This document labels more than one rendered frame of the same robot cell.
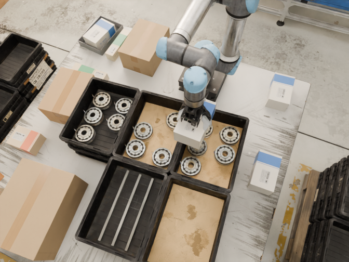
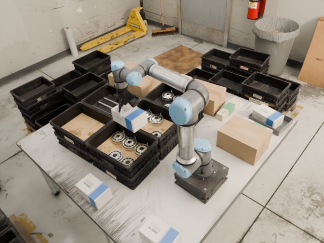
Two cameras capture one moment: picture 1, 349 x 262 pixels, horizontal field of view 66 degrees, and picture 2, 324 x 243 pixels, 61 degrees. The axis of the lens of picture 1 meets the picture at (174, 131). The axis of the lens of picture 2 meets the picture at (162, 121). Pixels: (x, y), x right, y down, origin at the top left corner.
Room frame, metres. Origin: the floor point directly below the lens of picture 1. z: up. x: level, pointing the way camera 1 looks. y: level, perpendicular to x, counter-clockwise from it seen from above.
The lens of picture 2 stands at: (1.11, -1.35, 2.19)
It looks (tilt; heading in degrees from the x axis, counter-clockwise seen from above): 40 degrees down; 106
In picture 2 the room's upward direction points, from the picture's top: 5 degrees counter-clockwise
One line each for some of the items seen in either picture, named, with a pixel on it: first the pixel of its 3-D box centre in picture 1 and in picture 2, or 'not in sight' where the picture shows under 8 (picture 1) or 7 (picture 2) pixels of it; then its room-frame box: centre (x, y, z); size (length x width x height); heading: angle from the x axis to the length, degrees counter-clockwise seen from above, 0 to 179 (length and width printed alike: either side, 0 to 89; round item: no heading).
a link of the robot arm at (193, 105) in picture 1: (195, 97); (120, 83); (0.51, -0.09, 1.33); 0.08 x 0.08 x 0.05
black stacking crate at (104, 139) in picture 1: (104, 118); (174, 102); (0.72, 0.38, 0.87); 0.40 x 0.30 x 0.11; 156
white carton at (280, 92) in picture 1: (279, 91); (160, 236); (0.84, -0.66, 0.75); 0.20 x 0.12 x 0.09; 155
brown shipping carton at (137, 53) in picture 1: (145, 47); (243, 139); (1.27, 0.13, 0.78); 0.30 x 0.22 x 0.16; 151
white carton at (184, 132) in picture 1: (195, 121); (129, 115); (0.53, -0.10, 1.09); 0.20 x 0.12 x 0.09; 151
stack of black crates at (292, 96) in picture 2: not in sight; (276, 92); (1.70, 1.53, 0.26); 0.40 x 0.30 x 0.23; 150
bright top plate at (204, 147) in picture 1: (197, 146); (129, 142); (0.50, -0.11, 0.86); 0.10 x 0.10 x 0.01
